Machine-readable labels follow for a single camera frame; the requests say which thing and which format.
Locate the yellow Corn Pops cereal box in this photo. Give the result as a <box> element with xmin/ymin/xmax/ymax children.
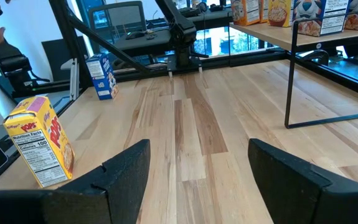
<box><xmin>2</xmin><ymin>95</ymin><xmax>76</xmax><ymax>189</ymax></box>
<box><xmin>267</xmin><ymin>0</ymin><xmax>293</xmax><ymax>28</ymax></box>

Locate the silver metal bracket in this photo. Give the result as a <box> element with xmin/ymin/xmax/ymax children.
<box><xmin>68</xmin><ymin>57</ymin><xmax>80</xmax><ymax>101</ymax></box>

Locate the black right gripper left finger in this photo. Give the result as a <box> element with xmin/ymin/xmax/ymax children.
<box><xmin>0</xmin><ymin>139</ymin><xmax>151</xmax><ymax>224</ymax></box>

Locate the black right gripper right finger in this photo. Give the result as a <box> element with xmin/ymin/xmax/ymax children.
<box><xmin>247</xmin><ymin>139</ymin><xmax>358</xmax><ymax>224</ymax></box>

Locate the gray desk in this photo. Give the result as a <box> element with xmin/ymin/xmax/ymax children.
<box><xmin>110</xmin><ymin>8</ymin><xmax>233</xmax><ymax>58</ymax></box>

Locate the orange Mini Wheats cereal box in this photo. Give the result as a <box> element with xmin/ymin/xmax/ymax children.
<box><xmin>230</xmin><ymin>0</ymin><xmax>261</xmax><ymax>27</ymax></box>

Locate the black frame bracket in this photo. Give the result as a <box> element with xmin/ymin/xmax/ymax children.
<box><xmin>299</xmin><ymin>49</ymin><xmax>331</xmax><ymax>67</ymax></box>

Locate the black computer mouse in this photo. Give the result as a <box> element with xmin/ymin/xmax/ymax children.
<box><xmin>125</xmin><ymin>30</ymin><xmax>146</xmax><ymax>40</ymax></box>

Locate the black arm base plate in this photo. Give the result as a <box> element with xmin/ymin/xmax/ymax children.
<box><xmin>166</xmin><ymin>55</ymin><xmax>204</xmax><ymax>75</ymax></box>

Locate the gray mesh office chair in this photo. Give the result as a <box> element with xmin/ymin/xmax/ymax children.
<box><xmin>88</xmin><ymin>1</ymin><xmax>148</xmax><ymax>47</ymax></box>

